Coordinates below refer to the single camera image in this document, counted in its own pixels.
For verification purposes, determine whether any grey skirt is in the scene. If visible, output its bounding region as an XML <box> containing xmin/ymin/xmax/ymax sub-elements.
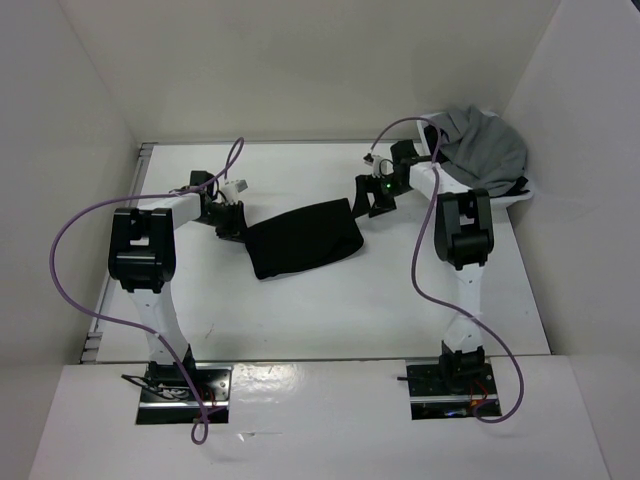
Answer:
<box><xmin>432</xmin><ymin>104</ymin><xmax>530</xmax><ymax>189</ymax></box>

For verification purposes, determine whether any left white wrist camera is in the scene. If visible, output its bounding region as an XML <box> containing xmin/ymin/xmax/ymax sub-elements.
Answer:
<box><xmin>219</xmin><ymin>179</ymin><xmax>248</xmax><ymax>205</ymax></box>

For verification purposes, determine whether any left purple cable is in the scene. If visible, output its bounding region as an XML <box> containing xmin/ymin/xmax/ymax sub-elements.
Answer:
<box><xmin>50</xmin><ymin>136</ymin><xmax>246</xmax><ymax>445</ymax></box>

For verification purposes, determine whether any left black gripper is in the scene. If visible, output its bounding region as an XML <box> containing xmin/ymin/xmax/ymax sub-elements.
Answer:
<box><xmin>194</xmin><ymin>200</ymin><xmax>253</xmax><ymax>245</ymax></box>

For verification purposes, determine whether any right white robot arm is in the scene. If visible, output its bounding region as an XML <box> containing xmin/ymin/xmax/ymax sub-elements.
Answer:
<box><xmin>352</xmin><ymin>141</ymin><xmax>494</xmax><ymax>394</ymax></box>

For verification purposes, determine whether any purple cable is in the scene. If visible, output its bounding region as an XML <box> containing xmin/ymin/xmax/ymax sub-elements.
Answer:
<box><xmin>368</xmin><ymin>116</ymin><xmax>526</xmax><ymax>424</ymax></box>
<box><xmin>50</xmin><ymin>136</ymin><xmax>246</xmax><ymax>445</ymax></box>

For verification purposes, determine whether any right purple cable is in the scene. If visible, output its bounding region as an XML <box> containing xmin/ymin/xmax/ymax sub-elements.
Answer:
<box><xmin>368</xmin><ymin>116</ymin><xmax>526</xmax><ymax>424</ymax></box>

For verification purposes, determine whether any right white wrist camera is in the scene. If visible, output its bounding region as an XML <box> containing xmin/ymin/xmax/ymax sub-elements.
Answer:
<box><xmin>363</xmin><ymin>153</ymin><xmax>394</xmax><ymax>178</ymax></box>

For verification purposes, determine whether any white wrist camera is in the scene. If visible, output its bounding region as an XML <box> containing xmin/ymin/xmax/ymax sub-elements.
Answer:
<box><xmin>363</xmin><ymin>153</ymin><xmax>394</xmax><ymax>178</ymax></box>
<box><xmin>219</xmin><ymin>179</ymin><xmax>248</xmax><ymax>205</ymax></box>

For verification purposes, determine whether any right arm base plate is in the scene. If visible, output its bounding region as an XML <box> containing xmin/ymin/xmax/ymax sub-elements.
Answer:
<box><xmin>396</xmin><ymin>360</ymin><xmax>502</xmax><ymax>421</ymax></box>

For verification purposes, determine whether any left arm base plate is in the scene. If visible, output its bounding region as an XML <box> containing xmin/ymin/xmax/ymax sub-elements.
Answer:
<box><xmin>121</xmin><ymin>366</ymin><xmax>232</xmax><ymax>425</ymax></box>

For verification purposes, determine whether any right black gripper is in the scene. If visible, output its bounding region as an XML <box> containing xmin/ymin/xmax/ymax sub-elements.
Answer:
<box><xmin>351</xmin><ymin>173</ymin><xmax>411</xmax><ymax>219</ymax></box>

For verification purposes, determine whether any white laundry basket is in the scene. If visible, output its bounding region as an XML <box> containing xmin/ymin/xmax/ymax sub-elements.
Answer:
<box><xmin>416</xmin><ymin>112</ymin><xmax>537</xmax><ymax>207</ymax></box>

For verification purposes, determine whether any black skirt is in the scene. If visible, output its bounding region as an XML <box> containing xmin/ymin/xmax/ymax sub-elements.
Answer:
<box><xmin>243</xmin><ymin>198</ymin><xmax>364</xmax><ymax>280</ymax></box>

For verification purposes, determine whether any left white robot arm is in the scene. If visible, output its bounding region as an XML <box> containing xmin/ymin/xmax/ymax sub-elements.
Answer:
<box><xmin>108</xmin><ymin>170</ymin><xmax>248</xmax><ymax>400</ymax></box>

